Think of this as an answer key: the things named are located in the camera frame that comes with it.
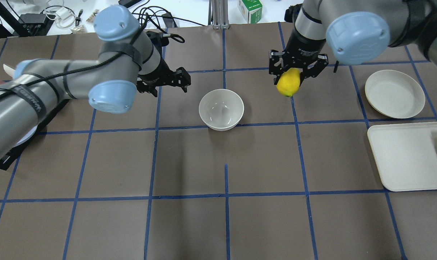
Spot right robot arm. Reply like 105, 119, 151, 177
269, 0, 437, 84

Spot white charger with cable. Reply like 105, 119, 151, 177
41, 5, 77, 29

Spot black dish rack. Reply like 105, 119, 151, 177
0, 99, 69, 170

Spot black cables on desk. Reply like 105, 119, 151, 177
92, 0, 206, 33

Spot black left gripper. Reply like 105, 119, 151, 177
136, 61, 191, 98

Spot white rectangular tray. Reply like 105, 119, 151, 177
367, 122, 437, 191

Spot aluminium frame post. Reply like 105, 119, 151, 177
208, 0, 230, 30

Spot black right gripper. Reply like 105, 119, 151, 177
268, 34, 329, 87

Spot cream plate in rack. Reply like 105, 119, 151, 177
3, 64, 16, 79

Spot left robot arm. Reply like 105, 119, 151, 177
0, 5, 191, 160

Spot light blue plate in rack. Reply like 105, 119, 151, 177
14, 125, 38, 147

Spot yellow lemon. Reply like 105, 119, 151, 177
276, 68, 302, 97

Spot white round plate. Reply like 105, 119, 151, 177
364, 70, 425, 119

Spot black device on desk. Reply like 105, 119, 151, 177
0, 0, 55, 37

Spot green white box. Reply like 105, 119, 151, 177
238, 0, 263, 23

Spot white ceramic bowl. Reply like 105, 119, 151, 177
198, 89, 245, 131

